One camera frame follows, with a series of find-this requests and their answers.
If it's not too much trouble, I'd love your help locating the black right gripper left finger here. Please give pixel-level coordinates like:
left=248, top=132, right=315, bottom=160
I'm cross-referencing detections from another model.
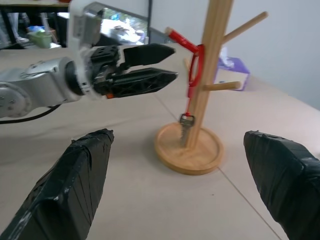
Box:
left=0, top=128, right=115, bottom=240

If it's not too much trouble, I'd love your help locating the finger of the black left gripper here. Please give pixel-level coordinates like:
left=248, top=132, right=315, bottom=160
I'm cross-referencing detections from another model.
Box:
left=119, top=43, right=176, bottom=72
left=109, top=67, right=179, bottom=99

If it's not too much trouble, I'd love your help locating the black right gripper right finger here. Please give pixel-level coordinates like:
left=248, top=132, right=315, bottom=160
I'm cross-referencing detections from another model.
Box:
left=243, top=130, right=320, bottom=240

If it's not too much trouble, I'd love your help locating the red keychain with silver key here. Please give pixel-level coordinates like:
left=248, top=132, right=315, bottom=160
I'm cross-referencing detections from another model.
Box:
left=167, top=29, right=207, bottom=149

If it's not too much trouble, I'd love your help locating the wooden tree stand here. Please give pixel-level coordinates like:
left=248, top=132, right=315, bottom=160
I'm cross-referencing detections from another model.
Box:
left=153, top=0, right=270, bottom=176

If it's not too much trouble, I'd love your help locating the black framed monitor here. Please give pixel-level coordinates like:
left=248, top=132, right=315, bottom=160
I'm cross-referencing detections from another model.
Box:
left=97, top=0, right=154, bottom=47

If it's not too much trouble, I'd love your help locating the green plastic bin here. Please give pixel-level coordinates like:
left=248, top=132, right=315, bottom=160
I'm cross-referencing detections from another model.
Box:
left=26, top=29, right=54, bottom=49

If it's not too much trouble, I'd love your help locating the purple tissue box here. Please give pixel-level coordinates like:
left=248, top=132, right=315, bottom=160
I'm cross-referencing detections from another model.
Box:
left=215, top=46, right=251, bottom=92

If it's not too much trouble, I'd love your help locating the black framed wooden table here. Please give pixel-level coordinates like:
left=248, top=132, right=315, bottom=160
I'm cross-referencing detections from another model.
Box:
left=0, top=0, right=71, bottom=49

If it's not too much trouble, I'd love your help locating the bystander in light trousers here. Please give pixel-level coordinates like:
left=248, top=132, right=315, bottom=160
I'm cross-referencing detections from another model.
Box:
left=6, top=11, right=30, bottom=44

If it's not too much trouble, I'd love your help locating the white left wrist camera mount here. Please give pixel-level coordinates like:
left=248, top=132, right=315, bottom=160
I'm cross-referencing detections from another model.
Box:
left=66, top=1, right=113, bottom=101

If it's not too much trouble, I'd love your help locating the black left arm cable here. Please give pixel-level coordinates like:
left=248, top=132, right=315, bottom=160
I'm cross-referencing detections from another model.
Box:
left=0, top=104, right=61, bottom=125

